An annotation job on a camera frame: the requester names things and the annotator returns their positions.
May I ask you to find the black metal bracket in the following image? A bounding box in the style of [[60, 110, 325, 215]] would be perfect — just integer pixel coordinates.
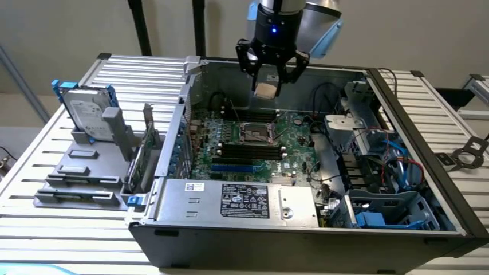
[[435, 136, 489, 172]]

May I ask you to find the green graphics card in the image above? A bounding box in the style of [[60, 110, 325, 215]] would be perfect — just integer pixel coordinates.
[[124, 103, 159, 193]]

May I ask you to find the aluminium frame table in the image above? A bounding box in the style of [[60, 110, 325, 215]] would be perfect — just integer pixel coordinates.
[[456, 73, 489, 121]]

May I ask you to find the black stand pole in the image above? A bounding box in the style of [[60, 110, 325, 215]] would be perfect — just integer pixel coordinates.
[[127, 0, 154, 57], [191, 0, 209, 57]]

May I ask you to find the CPU locking lever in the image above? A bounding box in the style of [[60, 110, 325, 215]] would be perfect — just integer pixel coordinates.
[[268, 111, 292, 127], [228, 99, 247, 124]]

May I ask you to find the hard disk in blue frame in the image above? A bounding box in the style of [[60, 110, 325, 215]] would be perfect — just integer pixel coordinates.
[[51, 80, 118, 143]]

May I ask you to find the blue expansion slot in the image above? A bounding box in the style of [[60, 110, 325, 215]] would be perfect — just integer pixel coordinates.
[[211, 163, 253, 173]]

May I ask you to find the grey parts rack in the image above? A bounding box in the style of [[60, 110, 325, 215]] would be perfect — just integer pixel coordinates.
[[34, 106, 170, 212]]

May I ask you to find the black RAM slot bank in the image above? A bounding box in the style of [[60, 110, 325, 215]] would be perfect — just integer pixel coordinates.
[[231, 108, 277, 123], [216, 142, 288, 161]]

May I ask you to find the black expansion slot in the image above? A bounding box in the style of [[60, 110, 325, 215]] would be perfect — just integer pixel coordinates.
[[211, 157, 253, 166]]

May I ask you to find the silver chipset heatsink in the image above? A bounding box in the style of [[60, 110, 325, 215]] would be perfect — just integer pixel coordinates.
[[269, 174, 299, 187]]

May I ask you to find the black open PC case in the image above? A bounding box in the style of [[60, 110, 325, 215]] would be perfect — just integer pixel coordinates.
[[128, 55, 489, 269]]

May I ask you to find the small grey module holder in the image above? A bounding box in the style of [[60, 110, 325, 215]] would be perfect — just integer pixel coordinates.
[[56, 164, 92, 176], [67, 148, 102, 160]]

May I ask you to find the blue data wire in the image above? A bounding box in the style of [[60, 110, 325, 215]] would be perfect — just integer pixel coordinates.
[[376, 134, 416, 184]]

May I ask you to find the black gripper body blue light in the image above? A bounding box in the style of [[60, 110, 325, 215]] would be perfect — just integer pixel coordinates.
[[248, 0, 308, 67]]

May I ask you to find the red data wire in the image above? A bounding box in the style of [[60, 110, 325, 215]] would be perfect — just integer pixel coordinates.
[[381, 134, 425, 184]]

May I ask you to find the black looped wire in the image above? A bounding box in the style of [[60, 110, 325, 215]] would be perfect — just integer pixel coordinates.
[[311, 82, 345, 116], [207, 91, 232, 116]]

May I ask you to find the green motherboard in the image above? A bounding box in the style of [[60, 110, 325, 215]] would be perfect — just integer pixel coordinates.
[[188, 109, 337, 197]]

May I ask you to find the CPU chip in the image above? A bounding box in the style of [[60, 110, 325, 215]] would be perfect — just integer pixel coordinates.
[[255, 82, 279, 100]]

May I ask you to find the CPU socket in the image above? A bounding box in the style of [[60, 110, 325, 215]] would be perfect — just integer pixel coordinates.
[[237, 121, 279, 144]]

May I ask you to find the front disk bay blue latch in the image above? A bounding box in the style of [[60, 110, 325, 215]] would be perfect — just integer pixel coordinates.
[[343, 188, 449, 230]]

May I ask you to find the silver power supply unit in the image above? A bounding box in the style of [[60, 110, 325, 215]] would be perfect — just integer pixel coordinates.
[[154, 179, 320, 229]]

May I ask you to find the thin black cable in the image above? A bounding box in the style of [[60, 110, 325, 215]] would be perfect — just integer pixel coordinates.
[[0, 146, 19, 170]]

